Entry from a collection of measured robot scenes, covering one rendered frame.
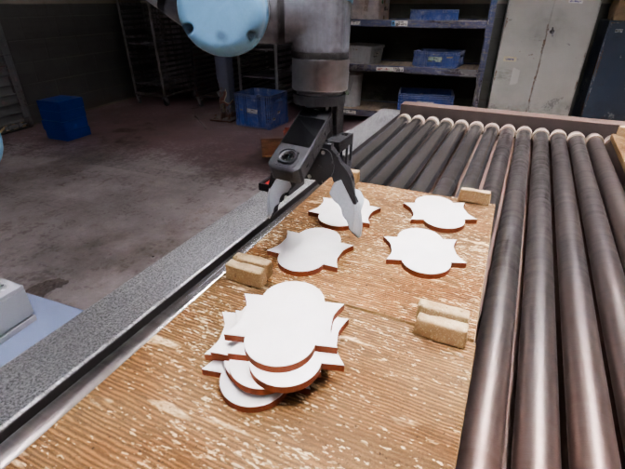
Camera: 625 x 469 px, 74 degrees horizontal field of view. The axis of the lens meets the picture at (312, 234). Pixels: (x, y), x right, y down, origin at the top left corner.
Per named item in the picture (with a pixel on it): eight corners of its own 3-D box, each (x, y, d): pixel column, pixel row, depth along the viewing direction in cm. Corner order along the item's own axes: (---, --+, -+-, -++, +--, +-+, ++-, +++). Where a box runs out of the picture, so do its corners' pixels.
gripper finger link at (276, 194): (284, 207, 71) (314, 170, 65) (267, 221, 66) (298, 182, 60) (271, 195, 71) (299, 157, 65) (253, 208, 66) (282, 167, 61)
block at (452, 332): (412, 335, 49) (415, 317, 48) (416, 326, 51) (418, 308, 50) (464, 351, 47) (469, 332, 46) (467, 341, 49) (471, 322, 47)
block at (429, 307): (414, 322, 52) (417, 304, 50) (417, 313, 53) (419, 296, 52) (465, 336, 49) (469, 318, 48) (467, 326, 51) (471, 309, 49)
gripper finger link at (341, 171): (367, 196, 59) (335, 141, 57) (364, 200, 57) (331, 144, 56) (340, 209, 61) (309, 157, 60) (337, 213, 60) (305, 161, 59)
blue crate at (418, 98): (396, 113, 484) (398, 94, 473) (398, 105, 520) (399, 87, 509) (451, 116, 471) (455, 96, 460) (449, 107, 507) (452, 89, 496)
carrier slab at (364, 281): (226, 278, 62) (225, 270, 61) (329, 182, 95) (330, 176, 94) (472, 349, 50) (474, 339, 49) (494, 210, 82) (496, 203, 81)
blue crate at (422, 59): (411, 66, 464) (412, 50, 456) (420, 62, 494) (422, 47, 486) (456, 69, 444) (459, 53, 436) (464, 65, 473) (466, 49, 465)
